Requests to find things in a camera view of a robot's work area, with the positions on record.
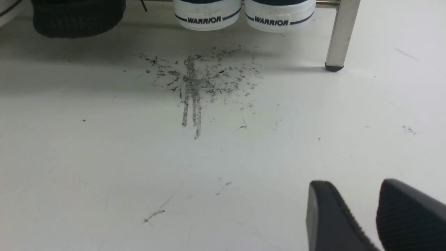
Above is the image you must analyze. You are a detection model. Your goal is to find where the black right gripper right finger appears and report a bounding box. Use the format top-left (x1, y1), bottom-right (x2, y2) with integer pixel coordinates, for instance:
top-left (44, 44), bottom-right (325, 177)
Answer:
top-left (376, 178), bottom-right (446, 251)

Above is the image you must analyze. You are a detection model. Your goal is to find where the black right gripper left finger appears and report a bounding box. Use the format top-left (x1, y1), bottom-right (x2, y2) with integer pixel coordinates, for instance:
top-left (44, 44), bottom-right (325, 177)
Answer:
top-left (306, 181), bottom-right (378, 251)

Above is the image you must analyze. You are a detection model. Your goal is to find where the navy slip-on shoe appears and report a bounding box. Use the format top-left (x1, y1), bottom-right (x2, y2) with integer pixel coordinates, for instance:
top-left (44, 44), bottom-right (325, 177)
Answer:
top-left (244, 0), bottom-right (316, 33)
top-left (172, 0), bottom-right (242, 31)

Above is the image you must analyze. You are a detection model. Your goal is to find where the black knit shoe right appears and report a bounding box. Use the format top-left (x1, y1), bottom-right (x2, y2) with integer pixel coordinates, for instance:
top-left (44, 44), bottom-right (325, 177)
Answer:
top-left (31, 0), bottom-right (127, 39)

